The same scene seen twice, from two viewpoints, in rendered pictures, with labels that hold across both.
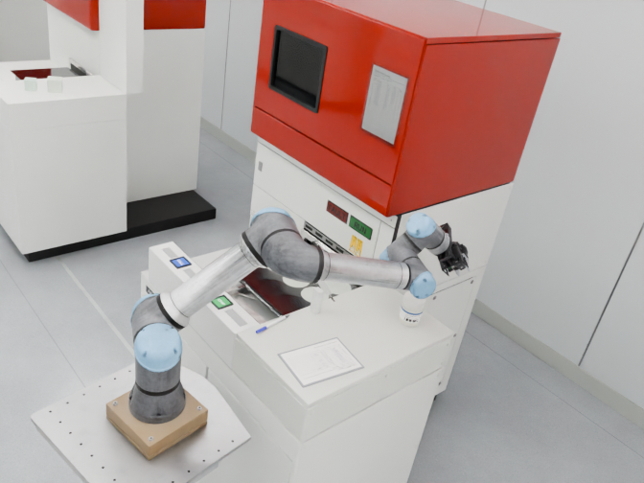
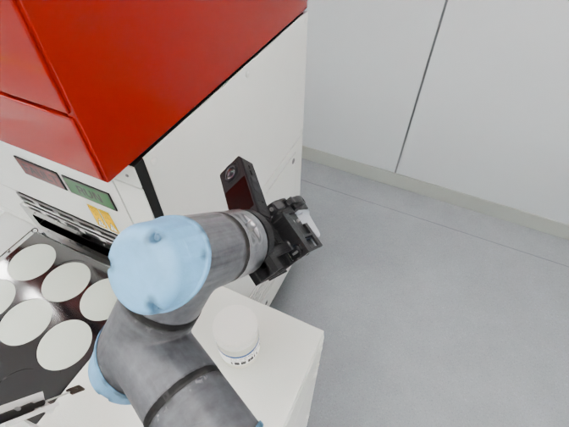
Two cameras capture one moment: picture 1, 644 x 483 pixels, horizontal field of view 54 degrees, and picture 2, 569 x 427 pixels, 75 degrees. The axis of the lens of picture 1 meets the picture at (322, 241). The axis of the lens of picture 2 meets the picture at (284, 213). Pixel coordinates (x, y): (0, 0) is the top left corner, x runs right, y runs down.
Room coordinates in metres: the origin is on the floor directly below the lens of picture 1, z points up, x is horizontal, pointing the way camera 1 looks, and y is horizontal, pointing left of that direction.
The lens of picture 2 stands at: (1.44, -0.31, 1.61)
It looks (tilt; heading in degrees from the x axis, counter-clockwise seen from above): 49 degrees down; 340
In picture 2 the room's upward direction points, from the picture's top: straight up
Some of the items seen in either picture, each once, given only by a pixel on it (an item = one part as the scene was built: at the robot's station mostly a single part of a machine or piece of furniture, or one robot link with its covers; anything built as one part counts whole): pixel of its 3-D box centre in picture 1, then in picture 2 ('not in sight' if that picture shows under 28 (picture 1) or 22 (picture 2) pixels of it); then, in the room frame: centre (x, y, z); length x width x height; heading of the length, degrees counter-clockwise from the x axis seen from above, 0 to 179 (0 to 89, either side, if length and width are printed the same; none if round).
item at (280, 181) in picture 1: (314, 215); (21, 180); (2.23, 0.05, 1.02); 0.82 x 0.03 x 0.40; 45
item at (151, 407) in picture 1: (157, 389); not in sight; (1.25, 0.37, 0.93); 0.15 x 0.15 x 0.10
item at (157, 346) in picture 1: (158, 355); not in sight; (1.25, 0.37, 1.04); 0.13 x 0.12 x 0.14; 22
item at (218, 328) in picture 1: (199, 300); not in sight; (1.72, 0.37, 0.89); 0.55 x 0.09 x 0.14; 45
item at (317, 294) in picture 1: (321, 292); (33, 418); (1.68, -0.03, 1.03); 0.06 x 0.04 x 0.13; 135
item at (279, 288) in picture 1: (296, 280); (25, 321); (1.93, 0.07, 0.90); 0.34 x 0.34 x 0.01; 45
